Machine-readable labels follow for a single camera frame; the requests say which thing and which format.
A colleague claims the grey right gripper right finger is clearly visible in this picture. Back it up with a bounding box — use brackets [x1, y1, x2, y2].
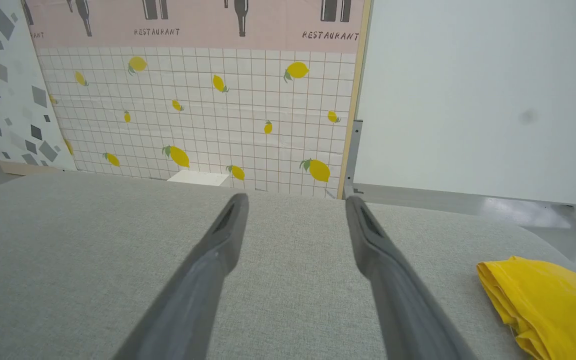
[344, 195, 480, 360]

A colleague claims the lemon print partition panel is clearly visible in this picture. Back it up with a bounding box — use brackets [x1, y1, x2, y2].
[20, 0, 373, 201]

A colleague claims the grey terrazzo pattern panel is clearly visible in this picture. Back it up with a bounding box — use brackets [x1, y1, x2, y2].
[0, 0, 77, 176]

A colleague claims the white rectangular box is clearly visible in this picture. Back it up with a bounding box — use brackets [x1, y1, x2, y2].
[167, 169, 231, 187]

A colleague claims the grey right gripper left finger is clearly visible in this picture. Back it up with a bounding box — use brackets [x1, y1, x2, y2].
[112, 192, 250, 360]

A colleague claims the grey metal partition support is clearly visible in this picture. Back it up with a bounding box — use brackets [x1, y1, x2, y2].
[342, 119, 365, 197]

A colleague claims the yellow cartoon face garment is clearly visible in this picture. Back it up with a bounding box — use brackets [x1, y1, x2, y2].
[476, 256, 576, 360]

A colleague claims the pink restaurant print wallpaper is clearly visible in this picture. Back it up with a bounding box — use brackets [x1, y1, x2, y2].
[20, 0, 366, 55]

